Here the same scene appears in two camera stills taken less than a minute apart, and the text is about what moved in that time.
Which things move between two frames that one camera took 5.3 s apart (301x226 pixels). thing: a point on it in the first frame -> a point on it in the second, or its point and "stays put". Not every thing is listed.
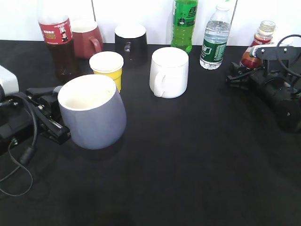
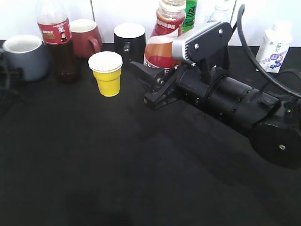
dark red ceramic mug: (86, 38) stays put
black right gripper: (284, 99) -> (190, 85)
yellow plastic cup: (108, 63) stays put
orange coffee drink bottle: (263, 36) -> (168, 26)
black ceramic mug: (130, 40) stays put
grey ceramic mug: (91, 105) -> (25, 58)
